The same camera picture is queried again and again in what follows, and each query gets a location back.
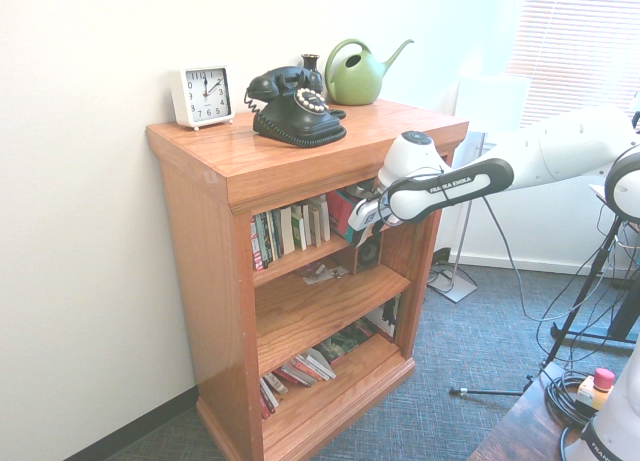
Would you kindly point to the teal and red book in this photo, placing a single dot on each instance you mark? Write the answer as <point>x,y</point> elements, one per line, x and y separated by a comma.
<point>341,211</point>

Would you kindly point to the black white cover book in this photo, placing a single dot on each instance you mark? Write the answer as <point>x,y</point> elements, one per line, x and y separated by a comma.
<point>387,317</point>

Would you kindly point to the dark slim vase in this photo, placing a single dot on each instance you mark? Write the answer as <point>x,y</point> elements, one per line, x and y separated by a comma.
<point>310,63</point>

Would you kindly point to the red orange paperback book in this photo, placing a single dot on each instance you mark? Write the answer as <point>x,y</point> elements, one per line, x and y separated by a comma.
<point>305,371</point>

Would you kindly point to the red white spine book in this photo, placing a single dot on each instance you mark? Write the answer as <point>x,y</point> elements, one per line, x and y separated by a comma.
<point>257,243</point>

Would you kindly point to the small dark trinket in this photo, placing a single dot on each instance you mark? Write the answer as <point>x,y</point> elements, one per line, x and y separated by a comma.
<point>339,271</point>

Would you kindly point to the thick cream page book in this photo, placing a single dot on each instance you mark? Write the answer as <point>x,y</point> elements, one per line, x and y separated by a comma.
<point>287,231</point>

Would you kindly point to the teal flat stand base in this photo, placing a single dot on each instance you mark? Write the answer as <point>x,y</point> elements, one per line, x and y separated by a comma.
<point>595,337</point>

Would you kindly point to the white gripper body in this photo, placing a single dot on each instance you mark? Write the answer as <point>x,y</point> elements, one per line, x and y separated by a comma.
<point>367,216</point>

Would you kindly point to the white shade floor lamp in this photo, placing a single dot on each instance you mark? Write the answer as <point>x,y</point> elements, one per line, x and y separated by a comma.
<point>492,103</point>

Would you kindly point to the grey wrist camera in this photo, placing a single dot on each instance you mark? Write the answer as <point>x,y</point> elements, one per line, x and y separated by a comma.
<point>364,190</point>

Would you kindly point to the dark green photo book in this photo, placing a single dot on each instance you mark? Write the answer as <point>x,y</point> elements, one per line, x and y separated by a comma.
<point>345,343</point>

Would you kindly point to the dark green spine book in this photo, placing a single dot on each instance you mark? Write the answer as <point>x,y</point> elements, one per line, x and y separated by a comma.
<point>276,235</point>
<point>267,238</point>

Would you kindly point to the white paperback book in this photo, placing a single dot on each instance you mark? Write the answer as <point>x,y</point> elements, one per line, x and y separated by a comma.
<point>321,365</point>

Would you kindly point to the black vintage rotary telephone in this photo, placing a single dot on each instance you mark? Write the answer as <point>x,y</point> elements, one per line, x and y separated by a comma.
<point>295,113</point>

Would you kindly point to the white cover upright book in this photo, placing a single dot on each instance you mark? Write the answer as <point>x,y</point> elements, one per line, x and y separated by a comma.
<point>325,217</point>

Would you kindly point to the window blinds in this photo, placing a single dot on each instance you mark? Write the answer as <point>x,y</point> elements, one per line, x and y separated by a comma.
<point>575,46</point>

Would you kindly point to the red white slim paperback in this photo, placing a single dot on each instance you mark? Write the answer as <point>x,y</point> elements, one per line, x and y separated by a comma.
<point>267,400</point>

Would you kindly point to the red spine paperback book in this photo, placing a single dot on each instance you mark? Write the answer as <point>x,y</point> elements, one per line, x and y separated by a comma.
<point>290,377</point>

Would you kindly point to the oak wooden bookshelf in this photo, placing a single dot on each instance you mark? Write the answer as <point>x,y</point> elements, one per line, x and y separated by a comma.
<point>300,156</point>

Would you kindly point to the white red small paperback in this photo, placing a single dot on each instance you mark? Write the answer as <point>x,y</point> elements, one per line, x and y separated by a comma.
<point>274,382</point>

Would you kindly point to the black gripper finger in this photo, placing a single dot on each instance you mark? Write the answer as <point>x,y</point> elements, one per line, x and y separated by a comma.
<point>369,235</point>
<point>361,243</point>

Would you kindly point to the thin cream book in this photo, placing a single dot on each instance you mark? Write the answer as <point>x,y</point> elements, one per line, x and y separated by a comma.
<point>307,226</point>

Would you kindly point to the tan cover book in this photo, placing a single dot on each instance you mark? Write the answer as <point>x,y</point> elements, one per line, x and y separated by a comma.
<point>315,223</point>

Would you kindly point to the green white cover book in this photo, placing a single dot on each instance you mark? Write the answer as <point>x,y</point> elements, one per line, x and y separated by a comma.
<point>299,227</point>

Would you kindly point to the wooden speaker box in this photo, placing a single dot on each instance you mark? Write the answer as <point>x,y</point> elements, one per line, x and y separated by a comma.
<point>370,256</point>

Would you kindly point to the red emergency stop button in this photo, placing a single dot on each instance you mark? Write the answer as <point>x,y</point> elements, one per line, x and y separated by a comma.
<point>597,388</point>

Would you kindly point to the white square alarm clock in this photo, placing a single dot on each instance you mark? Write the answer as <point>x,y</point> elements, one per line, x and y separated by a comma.
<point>205,98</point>

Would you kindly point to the black tripod stand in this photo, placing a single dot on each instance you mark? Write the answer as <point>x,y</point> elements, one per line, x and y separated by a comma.
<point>585,291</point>

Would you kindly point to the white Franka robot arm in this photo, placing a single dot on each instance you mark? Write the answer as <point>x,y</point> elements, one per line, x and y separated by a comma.
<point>565,146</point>

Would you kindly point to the green plastic watering can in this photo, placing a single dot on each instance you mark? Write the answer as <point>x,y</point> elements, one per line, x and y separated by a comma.
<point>355,81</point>

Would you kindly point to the small white card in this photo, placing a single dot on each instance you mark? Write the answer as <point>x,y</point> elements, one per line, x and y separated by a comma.
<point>315,278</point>

